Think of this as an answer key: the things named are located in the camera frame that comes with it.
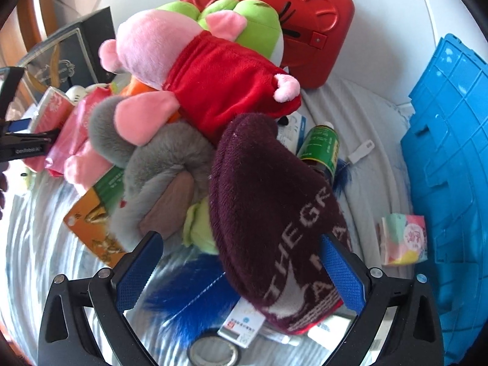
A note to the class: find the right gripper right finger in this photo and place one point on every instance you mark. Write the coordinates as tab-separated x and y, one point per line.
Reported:
415	336

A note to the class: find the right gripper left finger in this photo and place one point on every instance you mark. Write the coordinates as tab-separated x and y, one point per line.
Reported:
65	336

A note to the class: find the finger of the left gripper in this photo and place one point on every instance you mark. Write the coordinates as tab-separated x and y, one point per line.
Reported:
18	125

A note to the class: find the red white tissue pack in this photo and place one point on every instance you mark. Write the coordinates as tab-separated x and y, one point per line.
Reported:
51	112

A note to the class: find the yellow candy wrapper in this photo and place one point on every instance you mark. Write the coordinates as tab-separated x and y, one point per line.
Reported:
27	181

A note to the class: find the pink wipes pack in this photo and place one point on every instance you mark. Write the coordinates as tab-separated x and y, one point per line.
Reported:
73	134

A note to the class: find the green white medicine box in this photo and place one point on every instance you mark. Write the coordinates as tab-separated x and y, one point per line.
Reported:
330	332

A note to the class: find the pink soft pouch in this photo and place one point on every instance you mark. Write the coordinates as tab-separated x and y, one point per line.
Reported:
85	168

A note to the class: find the black gift bag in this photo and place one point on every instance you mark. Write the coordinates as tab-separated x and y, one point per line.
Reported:
70	56

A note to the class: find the pastel tissue pack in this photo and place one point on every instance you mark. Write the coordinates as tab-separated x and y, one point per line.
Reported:
403	240

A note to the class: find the orange green snack packet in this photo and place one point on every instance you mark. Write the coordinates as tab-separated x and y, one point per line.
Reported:
90	216

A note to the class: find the white ointment tube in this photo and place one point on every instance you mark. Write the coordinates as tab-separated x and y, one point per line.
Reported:
279	337

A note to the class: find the blue feather duster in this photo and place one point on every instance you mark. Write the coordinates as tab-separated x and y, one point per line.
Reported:
194	299

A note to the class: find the small green plush ball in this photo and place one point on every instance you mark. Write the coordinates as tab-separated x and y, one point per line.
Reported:
197	230

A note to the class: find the white red medicine box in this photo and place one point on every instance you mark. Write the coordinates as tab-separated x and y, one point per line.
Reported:
242	324

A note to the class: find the grey mouse plush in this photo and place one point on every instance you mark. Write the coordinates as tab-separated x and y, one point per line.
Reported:
161	179

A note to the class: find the maroon knit beanie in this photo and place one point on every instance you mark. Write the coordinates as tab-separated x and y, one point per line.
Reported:
268	211

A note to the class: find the white plastic clip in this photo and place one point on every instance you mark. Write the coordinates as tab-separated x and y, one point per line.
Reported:
361	152

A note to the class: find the pink pig plush red shirt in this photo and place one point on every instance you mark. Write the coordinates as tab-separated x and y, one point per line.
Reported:
202	73

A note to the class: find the blue plastic crate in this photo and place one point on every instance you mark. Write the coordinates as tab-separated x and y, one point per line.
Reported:
445	151

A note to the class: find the green spray bottle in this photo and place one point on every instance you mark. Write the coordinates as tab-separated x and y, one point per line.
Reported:
320	150

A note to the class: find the green frog plush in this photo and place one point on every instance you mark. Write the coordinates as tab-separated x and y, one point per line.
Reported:
251	23

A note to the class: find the red hard-shell case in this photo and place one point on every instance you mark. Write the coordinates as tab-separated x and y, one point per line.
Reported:
314	32

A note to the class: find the wooden door frame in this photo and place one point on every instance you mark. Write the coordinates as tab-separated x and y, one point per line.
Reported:
30	23

